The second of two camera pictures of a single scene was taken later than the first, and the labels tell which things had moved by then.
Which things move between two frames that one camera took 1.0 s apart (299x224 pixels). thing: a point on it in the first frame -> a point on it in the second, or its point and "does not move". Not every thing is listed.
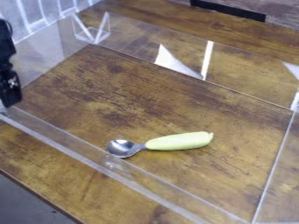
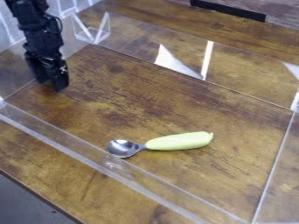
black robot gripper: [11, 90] -> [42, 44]
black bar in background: [230, 10] does not move
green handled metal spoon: [182, 141] does not move
